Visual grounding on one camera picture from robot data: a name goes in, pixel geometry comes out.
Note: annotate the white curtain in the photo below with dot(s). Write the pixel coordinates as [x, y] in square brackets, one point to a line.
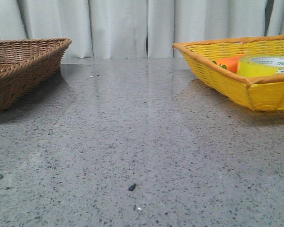
[137, 28]

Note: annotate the brown wicker basket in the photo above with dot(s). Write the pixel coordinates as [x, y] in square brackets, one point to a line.
[25, 63]

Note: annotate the small black debris piece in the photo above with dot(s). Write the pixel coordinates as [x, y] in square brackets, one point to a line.
[132, 187]

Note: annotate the yellow tape roll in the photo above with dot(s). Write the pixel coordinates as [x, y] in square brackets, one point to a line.
[258, 66]

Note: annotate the yellow woven basket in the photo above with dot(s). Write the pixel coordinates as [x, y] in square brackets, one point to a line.
[256, 92]

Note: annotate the orange toy carrot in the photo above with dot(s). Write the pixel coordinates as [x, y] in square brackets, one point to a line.
[229, 63]

